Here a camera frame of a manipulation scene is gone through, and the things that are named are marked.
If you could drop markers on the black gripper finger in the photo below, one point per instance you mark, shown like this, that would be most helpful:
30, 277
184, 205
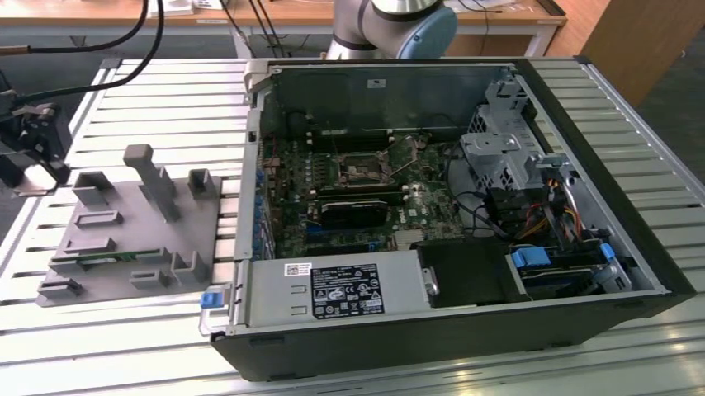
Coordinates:
59, 171
11, 169

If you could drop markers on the silver square CPU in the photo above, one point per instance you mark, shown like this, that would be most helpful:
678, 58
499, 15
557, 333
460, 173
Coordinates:
39, 177

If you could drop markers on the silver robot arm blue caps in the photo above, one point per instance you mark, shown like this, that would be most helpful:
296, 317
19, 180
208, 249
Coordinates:
380, 24

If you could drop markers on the CPU socket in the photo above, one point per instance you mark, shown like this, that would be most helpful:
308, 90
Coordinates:
364, 167

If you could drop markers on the green RAM stick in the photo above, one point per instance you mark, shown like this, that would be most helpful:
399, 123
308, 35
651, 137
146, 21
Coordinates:
118, 256

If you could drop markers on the grey parts rack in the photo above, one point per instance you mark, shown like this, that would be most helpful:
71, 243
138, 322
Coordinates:
165, 231

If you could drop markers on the wooden desk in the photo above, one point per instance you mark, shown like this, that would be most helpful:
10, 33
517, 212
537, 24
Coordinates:
83, 12

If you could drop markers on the blue case latch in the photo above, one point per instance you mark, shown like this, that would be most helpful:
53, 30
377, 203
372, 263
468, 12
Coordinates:
214, 300

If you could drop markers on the silver power supply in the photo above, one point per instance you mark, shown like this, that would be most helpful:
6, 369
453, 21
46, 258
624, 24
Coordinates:
276, 288

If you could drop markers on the white barcode sticker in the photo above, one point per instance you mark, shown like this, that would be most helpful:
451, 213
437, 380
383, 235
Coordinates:
297, 269

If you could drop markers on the black graphics card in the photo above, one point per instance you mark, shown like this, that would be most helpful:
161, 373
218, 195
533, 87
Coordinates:
353, 212

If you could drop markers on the black RAM stick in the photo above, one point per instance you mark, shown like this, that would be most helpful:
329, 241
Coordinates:
359, 194

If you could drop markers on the black power supply label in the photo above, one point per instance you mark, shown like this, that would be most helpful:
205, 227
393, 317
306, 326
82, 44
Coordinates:
344, 293

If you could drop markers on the small white sticker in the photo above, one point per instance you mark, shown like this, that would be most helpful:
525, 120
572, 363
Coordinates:
377, 83

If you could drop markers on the thin metal locking lever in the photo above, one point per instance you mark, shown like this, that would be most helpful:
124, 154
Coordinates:
407, 168

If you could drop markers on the small silver heatsink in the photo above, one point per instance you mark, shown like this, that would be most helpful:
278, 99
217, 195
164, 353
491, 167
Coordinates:
409, 239

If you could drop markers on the green motherboard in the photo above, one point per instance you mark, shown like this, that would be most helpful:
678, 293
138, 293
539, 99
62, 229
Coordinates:
424, 206

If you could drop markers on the black PC case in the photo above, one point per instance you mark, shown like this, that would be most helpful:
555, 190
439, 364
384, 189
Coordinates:
385, 350

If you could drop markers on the metal disk bay cage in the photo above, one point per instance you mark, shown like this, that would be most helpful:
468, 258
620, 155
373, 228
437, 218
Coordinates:
496, 156

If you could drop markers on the blue disk carrier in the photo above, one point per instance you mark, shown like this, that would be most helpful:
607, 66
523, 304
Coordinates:
531, 257

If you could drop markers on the small blue clip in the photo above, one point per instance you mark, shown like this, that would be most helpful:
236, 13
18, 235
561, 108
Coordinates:
607, 252

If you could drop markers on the brown wooden cabinet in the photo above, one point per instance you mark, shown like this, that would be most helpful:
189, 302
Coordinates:
634, 41

